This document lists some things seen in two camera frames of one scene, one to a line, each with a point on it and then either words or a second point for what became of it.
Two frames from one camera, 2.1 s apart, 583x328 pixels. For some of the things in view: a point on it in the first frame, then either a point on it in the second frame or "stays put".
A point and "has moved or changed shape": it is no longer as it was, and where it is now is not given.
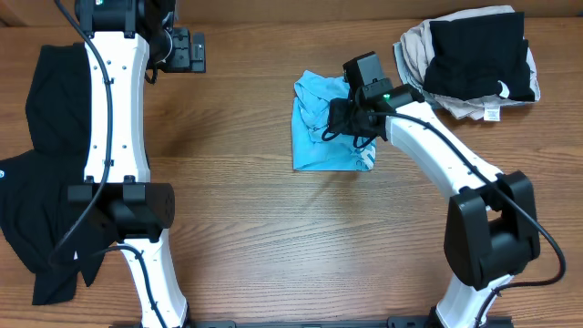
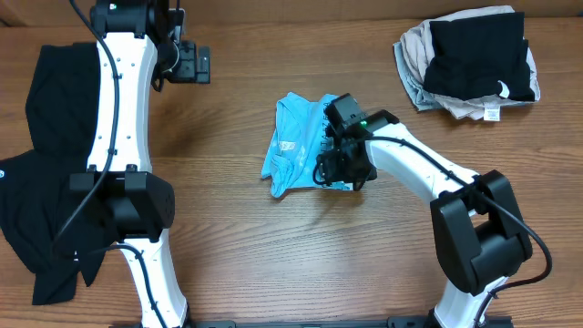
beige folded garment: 415,43 stays put
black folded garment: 470,56 stays put
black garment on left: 47,234 stays put
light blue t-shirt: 311,106 has moved or changed shape
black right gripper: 338,123 -> 330,171
